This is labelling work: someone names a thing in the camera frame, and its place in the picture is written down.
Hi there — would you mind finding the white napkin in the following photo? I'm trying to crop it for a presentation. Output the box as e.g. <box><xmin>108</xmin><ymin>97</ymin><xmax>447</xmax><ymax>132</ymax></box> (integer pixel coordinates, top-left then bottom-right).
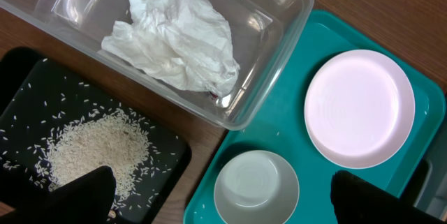
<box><xmin>101</xmin><ymin>0</ymin><xmax>240</xmax><ymax>96</ymax></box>

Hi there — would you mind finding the white rice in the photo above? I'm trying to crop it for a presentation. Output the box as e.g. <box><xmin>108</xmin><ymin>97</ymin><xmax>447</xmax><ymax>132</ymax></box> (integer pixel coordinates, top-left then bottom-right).
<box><xmin>45</xmin><ymin>112</ymin><xmax>149</xmax><ymax>200</ymax></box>

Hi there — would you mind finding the teal plastic tray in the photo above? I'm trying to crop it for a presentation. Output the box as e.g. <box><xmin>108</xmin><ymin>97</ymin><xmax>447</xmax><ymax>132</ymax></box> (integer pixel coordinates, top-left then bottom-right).
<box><xmin>183</xmin><ymin>10</ymin><xmax>446</xmax><ymax>224</ymax></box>

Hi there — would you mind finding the grey bowl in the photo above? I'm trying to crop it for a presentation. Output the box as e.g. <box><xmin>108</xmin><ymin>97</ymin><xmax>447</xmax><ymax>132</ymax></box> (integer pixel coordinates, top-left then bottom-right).
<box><xmin>214</xmin><ymin>150</ymin><xmax>300</xmax><ymax>224</ymax></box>

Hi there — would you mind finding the large pink plate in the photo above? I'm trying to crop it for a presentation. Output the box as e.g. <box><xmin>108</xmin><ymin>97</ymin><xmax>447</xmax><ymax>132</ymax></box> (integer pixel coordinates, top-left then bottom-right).
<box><xmin>304</xmin><ymin>50</ymin><xmax>416</xmax><ymax>169</ymax></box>

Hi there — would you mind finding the black plastic tray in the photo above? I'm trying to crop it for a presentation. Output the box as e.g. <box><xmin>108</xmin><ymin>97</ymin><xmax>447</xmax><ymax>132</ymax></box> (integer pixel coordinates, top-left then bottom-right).
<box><xmin>1</xmin><ymin>47</ymin><xmax>191</xmax><ymax>223</ymax></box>

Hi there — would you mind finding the clear plastic bin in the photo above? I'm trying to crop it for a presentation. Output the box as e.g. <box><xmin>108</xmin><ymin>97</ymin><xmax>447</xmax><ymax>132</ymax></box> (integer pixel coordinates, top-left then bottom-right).
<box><xmin>1</xmin><ymin>0</ymin><xmax>314</xmax><ymax>130</ymax></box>

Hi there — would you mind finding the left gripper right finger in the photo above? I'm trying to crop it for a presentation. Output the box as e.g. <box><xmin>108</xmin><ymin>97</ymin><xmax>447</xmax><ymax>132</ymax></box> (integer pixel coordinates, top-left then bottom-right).
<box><xmin>330</xmin><ymin>170</ymin><xmax>445</xmax><ymax>224</ymax></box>

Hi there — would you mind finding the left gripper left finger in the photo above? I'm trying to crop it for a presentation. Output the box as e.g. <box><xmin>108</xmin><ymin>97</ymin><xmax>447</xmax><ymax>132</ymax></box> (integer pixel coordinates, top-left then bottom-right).
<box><xmin>1</xmin><ymin>166</ymin><xmax>116</xmax><ymax>224</ymax></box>

